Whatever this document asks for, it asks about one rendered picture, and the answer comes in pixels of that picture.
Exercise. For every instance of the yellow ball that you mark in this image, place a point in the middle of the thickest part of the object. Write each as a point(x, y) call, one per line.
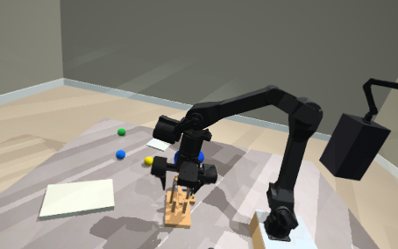
point(148, 161)

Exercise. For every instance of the blue cup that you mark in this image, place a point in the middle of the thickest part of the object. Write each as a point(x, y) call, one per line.
point(201, 157)

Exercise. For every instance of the green ball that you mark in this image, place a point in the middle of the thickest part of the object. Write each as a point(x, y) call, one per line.
point(121, 132)

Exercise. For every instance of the blue ball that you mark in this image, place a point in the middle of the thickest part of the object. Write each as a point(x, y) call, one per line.
point(120, 155)

